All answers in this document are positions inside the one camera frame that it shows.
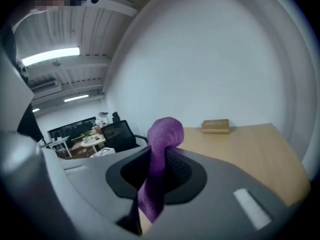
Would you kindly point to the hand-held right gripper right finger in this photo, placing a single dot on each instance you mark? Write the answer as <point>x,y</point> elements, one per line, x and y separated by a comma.
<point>225,196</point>

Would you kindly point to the black headrest office chair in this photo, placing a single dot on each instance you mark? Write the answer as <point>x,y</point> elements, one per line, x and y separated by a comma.
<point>115,116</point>

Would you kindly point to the white desk lamp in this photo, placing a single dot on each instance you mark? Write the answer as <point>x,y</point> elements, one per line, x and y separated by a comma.
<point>103,114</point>

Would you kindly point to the black display shelf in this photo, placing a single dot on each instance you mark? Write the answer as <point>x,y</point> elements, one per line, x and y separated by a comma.
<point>70,127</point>

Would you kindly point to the wooden block stand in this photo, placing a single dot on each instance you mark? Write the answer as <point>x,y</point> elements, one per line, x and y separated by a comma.
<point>215,126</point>

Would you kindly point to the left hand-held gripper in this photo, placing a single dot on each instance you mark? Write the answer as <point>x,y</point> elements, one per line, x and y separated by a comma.
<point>103,152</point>

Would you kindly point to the round white table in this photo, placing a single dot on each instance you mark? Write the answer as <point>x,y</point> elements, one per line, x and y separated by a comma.
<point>96,140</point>

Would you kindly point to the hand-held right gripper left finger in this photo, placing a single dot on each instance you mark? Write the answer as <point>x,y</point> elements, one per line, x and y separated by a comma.
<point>87,184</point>

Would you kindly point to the black mesh office chair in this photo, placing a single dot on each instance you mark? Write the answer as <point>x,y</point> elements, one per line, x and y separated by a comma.
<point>117,134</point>

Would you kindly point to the ceiling light tube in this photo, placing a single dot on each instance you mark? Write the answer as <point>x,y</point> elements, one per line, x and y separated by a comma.
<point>50,56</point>
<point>76,98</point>
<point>36,110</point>

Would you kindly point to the purple cloth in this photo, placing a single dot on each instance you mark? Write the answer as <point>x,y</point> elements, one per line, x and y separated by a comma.
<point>165,131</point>

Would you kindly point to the rectangular wooden table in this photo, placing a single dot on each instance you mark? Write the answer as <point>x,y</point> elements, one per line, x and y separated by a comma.
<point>77,145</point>

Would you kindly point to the ceiling air conditioner unit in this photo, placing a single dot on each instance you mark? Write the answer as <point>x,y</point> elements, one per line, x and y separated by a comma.
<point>43,86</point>

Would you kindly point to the green potted plant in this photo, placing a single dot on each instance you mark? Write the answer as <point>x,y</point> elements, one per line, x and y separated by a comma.
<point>87,134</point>

